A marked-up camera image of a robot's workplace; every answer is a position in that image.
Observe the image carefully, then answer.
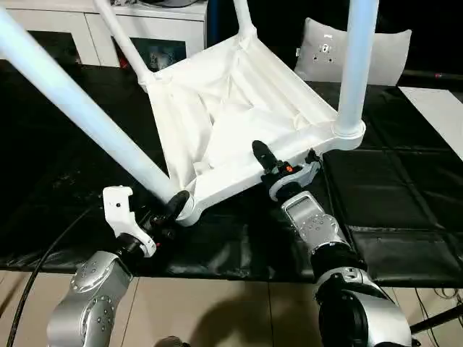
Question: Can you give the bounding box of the white flat board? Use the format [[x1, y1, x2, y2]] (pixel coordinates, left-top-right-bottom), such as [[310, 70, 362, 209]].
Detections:
[[397, 85, 463, 162]]

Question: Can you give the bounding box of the grey pillow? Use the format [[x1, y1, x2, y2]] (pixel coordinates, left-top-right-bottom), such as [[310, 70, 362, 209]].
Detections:
[[293, 17, 412, 87]]

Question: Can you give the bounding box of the white glass-door cabinet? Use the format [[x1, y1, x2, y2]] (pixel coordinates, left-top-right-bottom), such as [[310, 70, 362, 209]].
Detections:
[[0, 3, 209, 68]]

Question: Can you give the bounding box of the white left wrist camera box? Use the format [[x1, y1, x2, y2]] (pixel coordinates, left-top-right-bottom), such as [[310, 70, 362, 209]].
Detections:
[[102, 185, 157, 258]]

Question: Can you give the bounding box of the white plastic table top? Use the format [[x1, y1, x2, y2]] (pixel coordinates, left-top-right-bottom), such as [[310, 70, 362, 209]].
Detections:
[[139, 30, 365, 227]]

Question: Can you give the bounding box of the black case with gold label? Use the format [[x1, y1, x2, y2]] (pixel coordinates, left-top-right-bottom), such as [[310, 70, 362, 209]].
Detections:
[[204, 0, 308, 73]]

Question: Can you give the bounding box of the black mat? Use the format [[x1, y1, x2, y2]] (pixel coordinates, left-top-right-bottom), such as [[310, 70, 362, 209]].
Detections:
[[0, 59, 463, 288]]

